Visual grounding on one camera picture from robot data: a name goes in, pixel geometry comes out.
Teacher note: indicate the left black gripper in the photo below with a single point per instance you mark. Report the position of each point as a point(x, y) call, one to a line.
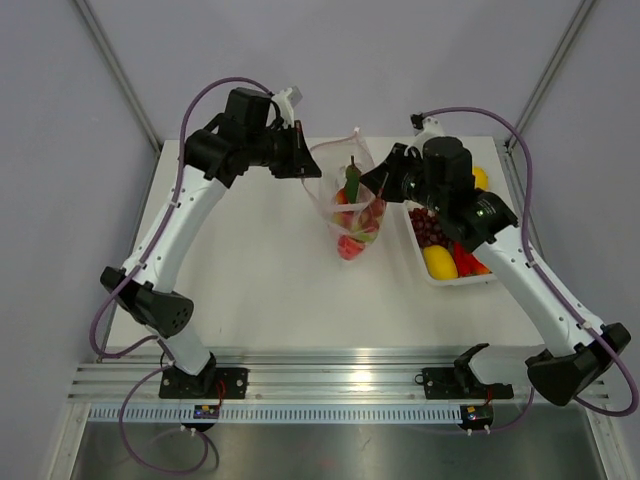
point(301, 163)

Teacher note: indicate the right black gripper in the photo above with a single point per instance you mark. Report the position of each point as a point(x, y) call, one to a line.
point(381, 179)

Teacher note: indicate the clear pink zip top bag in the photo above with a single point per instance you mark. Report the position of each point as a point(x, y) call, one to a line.
point(333, 157)

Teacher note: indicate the white plastic fruit basket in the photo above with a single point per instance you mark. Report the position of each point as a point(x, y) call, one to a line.
point(485, 275)

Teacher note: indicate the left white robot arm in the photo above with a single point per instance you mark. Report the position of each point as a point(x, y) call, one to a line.
point(144, 285)

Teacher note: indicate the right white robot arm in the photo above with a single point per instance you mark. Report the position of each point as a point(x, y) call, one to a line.
point(578, 347)

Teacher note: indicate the yellow lemon top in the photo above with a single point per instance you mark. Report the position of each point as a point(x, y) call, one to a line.
point(481, 178)

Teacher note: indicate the dark grape bunch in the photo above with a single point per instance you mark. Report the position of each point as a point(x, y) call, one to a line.
point(427, 229)

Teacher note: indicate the yellow mango upper left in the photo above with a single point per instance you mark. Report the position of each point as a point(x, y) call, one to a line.
point(440, 263)

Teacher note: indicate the red chili pepper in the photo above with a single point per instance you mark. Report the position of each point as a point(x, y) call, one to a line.
point(466, 263)

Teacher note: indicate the right small circuit board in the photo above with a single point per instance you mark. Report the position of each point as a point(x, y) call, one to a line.
point(476, 417)

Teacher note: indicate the small circuit board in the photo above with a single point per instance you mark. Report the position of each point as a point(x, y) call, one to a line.
point(206, 411)
point(476, 417)

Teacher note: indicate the left small circuit board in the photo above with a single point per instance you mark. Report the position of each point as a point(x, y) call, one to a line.
point(206, 411)

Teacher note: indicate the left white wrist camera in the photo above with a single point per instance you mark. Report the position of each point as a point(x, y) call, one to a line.
point(286, 100)

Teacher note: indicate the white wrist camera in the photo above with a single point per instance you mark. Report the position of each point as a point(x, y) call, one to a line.
point(286, 100)
point(424, 128)

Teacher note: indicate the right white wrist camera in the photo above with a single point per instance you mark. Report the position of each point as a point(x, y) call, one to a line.
point(424, 128)

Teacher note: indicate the aluminium mounting rail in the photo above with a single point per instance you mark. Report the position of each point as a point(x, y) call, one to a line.
point(289, 376)

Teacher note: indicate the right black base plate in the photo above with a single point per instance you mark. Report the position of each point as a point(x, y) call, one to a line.
point(452, 383)

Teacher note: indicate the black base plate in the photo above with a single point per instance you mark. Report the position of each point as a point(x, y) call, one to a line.
point(452, 383)
point(220, 382)

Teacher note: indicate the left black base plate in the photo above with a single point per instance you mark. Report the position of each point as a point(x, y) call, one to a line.
point(220, 382)

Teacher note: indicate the left aluminium frame post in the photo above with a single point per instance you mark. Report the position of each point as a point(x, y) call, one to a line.
point(106, 51)

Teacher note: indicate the aluminium frame post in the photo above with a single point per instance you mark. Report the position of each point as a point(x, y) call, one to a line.
point(557, 59)
point(106, 51)

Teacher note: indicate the right aluminium frame post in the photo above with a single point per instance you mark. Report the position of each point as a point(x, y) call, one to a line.
point(557, 59)

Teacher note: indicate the white slotted cable duct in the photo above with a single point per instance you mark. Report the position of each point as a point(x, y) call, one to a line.
point(281, 414)

